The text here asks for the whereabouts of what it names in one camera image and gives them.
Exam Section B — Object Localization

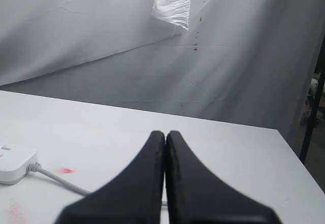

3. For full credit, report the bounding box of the white five-outlet power strip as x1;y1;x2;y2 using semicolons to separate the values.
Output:
0;144;38;185

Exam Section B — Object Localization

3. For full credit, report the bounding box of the black stand pole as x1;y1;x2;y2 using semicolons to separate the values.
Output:
299;38;324;164

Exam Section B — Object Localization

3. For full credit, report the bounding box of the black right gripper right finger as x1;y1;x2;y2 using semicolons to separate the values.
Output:
165;131;279;223

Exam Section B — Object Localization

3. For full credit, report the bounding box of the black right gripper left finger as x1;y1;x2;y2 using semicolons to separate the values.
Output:
58;131;165;223

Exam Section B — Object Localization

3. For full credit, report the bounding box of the white backdrop cloth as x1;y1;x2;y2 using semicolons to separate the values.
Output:
1;0;324;138

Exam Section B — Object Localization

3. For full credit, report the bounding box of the grey power cable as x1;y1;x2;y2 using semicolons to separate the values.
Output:
27;162;168;208

